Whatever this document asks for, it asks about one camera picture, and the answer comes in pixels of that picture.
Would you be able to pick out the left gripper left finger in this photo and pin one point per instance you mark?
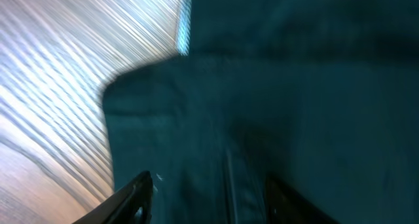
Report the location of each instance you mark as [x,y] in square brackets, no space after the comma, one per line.
[130,204]

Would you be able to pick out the black shorts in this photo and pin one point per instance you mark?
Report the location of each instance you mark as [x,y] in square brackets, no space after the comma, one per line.
[322,93]

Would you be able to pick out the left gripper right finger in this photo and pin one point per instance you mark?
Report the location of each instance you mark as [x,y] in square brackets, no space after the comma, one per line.
[284,205]

